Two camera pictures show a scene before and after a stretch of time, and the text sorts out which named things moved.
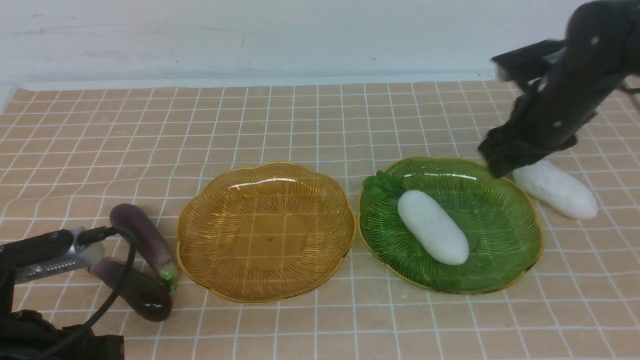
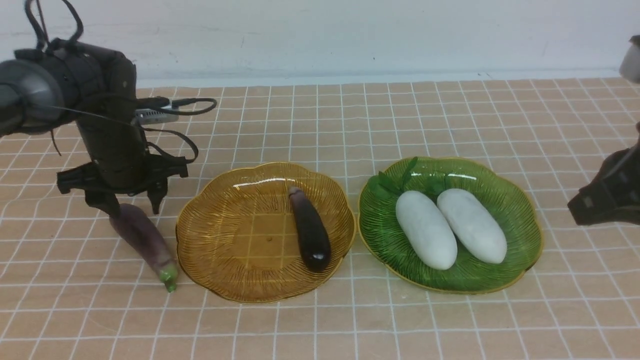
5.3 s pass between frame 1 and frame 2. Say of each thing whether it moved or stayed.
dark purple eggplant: moved
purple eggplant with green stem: stayed
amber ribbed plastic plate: stayed
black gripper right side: moved
